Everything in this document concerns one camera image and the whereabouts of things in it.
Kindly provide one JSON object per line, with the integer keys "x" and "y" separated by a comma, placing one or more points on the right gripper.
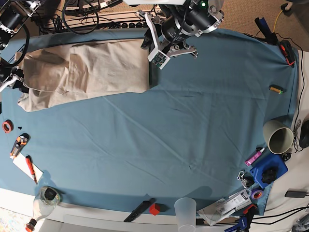
{"x": 11, "y": 77}

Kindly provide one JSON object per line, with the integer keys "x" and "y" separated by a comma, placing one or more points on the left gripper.
{"x": 164, "y": 39}

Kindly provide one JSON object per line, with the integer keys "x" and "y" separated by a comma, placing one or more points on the beige T-shirt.
{"x": 80, "y": 71}

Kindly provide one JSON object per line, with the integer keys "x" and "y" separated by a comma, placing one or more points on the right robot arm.
{"x": 13, "y": 15}

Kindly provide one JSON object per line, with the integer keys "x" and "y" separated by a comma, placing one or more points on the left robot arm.
{"x": 198, "y": 16}

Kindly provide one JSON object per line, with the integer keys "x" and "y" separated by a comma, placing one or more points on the black power strip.
{"x": 125, "y": 25}

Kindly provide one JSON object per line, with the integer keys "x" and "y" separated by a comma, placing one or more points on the red tape roll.
{"x": 7, "y": 126}

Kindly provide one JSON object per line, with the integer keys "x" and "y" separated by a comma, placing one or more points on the orange utility knife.
{"x": 19, "y": 144}

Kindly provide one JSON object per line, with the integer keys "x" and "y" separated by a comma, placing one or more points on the red pen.
{"x": 31, "y": 169}

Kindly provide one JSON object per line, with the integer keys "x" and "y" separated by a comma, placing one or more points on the white paper note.
{"x": 20, "y": 162}

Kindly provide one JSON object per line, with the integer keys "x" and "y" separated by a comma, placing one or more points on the blue table cloth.
{"x": 188, "y": 136}

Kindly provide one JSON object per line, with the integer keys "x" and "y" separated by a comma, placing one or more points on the glass bottle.
{"x": 43, "y": 205}

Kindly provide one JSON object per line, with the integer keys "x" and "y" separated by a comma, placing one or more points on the yellow green battery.
{"x": 275, "y": 89}

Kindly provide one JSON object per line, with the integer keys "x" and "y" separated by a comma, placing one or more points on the orange black box cutter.
{"x": 287, "y": 52}

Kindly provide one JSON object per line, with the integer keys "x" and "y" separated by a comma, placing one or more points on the purple glue tube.
{"x": 255, "y": 156}

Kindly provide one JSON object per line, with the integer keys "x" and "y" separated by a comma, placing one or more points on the beige ceramic mug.
{"x": 278, "y": 137}

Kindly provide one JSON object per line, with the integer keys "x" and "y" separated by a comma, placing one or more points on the red cube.
{"x": 155, "y": 209}

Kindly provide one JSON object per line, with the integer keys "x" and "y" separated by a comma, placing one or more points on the translucent plastic cup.
{"x": 185, "y": 212}

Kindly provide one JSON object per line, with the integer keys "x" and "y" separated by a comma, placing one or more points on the metal carabiner keys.
{"x": 246, "y": 181}

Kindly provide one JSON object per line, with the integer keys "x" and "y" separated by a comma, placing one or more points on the blue plastic case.
{"x": 271, "y": 161}

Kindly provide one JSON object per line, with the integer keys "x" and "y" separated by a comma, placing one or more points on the black knob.
{"x": 268, "y": 176}

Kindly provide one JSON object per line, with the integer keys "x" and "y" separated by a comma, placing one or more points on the paper packaging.
{"x": 224, "y": 208}

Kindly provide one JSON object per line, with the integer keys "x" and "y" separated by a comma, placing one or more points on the black computer mouse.
{"x": 304, "y": 135}

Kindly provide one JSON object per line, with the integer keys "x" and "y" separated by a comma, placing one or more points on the purple tape roll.
{"x": 257, "y": 193}

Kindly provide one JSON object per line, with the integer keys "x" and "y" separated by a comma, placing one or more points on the blue clamp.
{"x": 244, "y": 223}

